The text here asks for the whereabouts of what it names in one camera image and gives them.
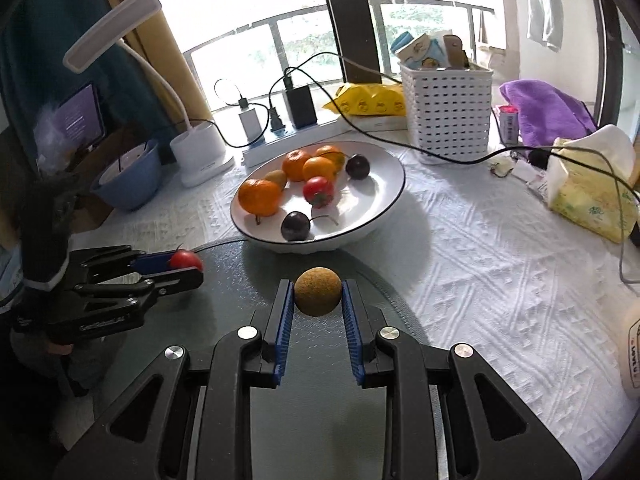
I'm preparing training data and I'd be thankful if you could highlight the blue bowl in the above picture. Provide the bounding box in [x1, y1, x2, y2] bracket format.
[91, 139, 162, 212]

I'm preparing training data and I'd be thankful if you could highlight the small can with red top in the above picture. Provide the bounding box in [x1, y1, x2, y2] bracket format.
[492, 105, 521, 146]

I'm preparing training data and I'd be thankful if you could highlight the long black cable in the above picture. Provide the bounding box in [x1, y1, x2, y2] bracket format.
[269, 51, 640, 281]

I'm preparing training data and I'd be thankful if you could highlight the cartoon printed packet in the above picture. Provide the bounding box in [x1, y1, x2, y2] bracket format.
[397, 35, 446, 68]

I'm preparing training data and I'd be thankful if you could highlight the balcony railing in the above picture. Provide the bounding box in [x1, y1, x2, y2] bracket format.
[182, 0, 496, 111]

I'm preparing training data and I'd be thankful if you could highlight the round grey placemat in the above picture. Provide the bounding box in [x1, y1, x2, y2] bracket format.
[65, 239, 426, 480]

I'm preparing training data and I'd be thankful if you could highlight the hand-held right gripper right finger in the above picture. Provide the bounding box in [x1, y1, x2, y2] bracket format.
[341, 279, 583, 480]

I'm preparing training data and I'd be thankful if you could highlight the blue packet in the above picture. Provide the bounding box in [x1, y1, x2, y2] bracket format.
[390, 31, 416, 56]

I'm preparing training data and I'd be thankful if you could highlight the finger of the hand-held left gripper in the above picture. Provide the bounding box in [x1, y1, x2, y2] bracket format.
[74, 266, 205, 318]
[72, 245, 176, 281]

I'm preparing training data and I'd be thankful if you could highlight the white textured tablecloth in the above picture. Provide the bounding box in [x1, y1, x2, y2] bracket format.
[65, 125, 640, 480]

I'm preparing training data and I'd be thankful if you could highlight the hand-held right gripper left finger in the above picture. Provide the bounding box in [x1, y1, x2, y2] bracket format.
[50, 279, 297, 480]

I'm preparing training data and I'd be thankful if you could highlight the white ceramic bowl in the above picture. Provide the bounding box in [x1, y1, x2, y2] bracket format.
[230, 140, 406, 253]

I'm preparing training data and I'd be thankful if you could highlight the white desk lamp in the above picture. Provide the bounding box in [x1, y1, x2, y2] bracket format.
[62, 0, 236, 188]

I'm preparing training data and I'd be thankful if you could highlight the clear plastic bag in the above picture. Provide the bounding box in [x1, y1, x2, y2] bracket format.
[34, 101, 66, 173]

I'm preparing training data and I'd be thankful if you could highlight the black window frame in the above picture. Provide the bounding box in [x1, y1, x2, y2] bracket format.
[316, 0, 633, 128]

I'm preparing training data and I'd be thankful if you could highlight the purple cloth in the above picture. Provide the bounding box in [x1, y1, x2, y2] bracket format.
[499, 79, 598, 148]

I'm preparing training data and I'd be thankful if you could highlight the tablet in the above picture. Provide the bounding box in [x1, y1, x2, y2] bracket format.
[52, 82, 107, 153]

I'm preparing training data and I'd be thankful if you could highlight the short black cable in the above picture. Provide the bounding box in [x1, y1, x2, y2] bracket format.
[175, 78, 251, 151]

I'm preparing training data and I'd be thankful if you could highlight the yellow wipes packet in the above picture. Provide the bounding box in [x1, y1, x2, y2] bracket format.
[322, 82, 406, 118]

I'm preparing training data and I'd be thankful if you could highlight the yellow tissue pack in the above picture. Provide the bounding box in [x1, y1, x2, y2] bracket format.
[546, 124, 640, 245]

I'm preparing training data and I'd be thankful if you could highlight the tan wooden item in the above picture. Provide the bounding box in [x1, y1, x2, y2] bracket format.
[442, 34, 469, 68]

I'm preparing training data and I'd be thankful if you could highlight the large orange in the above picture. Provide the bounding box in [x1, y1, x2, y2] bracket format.
[237, 178, 282, 217]

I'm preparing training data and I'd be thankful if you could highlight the brown cardboard box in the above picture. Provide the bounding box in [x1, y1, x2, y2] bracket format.
[65, 125, 151, 221]

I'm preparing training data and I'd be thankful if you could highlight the white power strip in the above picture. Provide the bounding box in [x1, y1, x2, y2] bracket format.
[241, 119, 351, 168]

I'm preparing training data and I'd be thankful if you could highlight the black charger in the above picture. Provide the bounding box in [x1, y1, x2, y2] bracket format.
[286, 85, 318, 128]

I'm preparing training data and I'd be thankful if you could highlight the red tomato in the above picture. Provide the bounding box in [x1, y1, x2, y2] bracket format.
[169, 249, 203, 272]
[303, 176, 336, 208]

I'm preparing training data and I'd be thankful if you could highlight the small white paper packet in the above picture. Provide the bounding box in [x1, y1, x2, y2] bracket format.
[515, 160, 551, 201]

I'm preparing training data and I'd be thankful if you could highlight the white mug with bear print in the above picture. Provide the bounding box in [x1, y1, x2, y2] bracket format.
[620, 305, 640, 401]

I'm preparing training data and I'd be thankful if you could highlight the teal curtain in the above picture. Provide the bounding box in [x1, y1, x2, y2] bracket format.
[0, 0, 156, 161]

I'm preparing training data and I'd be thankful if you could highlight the white charger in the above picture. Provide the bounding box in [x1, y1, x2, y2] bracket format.
[237, 106, 267, 142]

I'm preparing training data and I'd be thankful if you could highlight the hanging grey garment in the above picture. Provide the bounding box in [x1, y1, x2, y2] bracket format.
[525, 0, 571, 51]

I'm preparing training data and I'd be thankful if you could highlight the yellow curtain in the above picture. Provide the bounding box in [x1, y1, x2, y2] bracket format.
[107, 0, 213, 126]

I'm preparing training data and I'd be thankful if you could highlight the white perforated basket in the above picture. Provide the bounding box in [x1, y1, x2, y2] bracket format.
[398, 61, 493, 163]

